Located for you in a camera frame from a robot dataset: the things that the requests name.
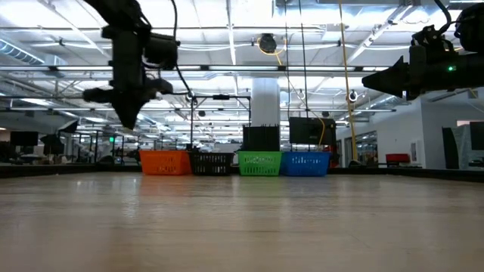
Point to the white square column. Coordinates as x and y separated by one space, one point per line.
264 102

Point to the black ribbed box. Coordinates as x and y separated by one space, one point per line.
261 138

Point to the black upright panel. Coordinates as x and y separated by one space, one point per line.
449 147

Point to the black plastic basket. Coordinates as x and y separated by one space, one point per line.
211 164

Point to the green plastic basket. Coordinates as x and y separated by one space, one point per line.
260 163

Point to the black metal rig frame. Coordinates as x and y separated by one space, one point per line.
221 97

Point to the blue plastic basket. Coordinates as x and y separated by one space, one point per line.
305 163

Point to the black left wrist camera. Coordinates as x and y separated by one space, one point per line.
160 51

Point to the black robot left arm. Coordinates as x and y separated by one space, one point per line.
121 13

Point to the orange plastic basket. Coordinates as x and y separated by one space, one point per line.
164 162

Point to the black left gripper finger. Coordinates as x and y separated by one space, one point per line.
121 111
138 107

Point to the black monitor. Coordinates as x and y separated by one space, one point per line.
477 135
24 138
310 130

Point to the red bin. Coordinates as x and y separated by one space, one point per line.
398 158

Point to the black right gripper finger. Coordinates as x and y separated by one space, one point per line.
391 79

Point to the long ceiling light bar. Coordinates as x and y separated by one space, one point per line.
242 68

